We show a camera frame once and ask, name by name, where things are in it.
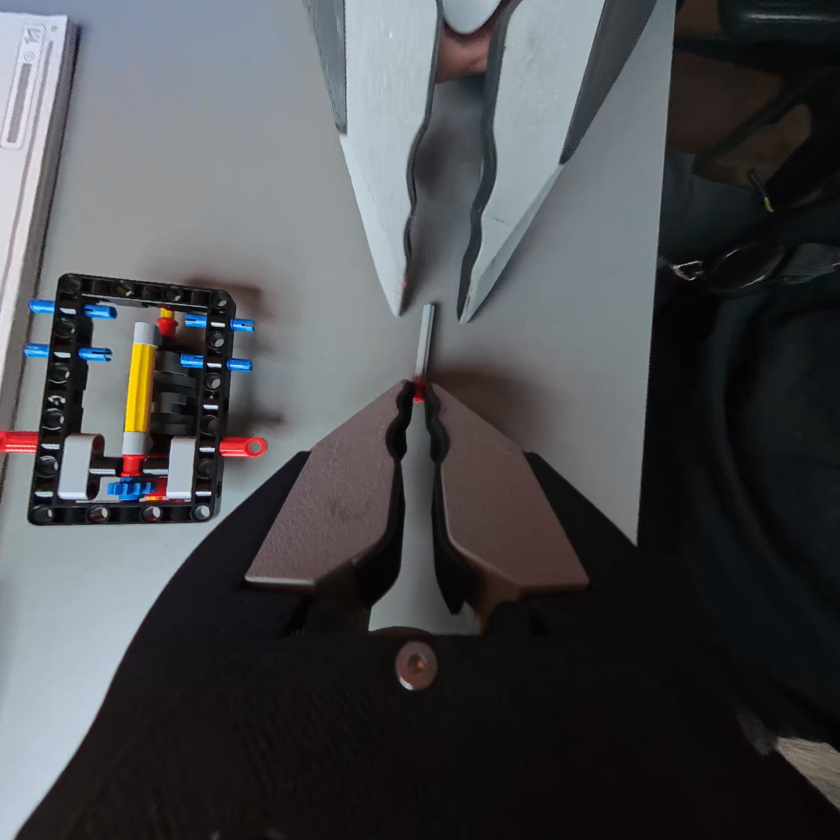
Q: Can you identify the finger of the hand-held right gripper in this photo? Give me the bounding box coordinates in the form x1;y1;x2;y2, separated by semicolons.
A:
338;0;442;318
457;0;608;324

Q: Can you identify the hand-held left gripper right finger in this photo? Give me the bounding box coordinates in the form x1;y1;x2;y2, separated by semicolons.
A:
423;382;590;614

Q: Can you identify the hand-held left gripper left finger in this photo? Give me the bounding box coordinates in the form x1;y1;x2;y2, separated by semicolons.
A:
244;381;416;608

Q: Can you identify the grey lego axle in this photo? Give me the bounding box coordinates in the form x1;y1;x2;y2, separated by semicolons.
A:
415;303;436;383

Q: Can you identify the black lego frame assembly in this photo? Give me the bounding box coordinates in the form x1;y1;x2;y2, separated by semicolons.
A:
0;272;269;526

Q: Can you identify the lego instruction booklet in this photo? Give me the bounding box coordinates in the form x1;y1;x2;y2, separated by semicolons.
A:
0;13;81;316

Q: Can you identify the person's right hand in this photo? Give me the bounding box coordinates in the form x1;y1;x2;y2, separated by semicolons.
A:
435;29;492;83

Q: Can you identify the person's dark clothing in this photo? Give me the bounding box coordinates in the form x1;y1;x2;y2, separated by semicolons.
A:
640;0;840;756

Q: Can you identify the black strap with buckle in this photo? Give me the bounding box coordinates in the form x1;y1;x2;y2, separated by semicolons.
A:
671;167;840;299

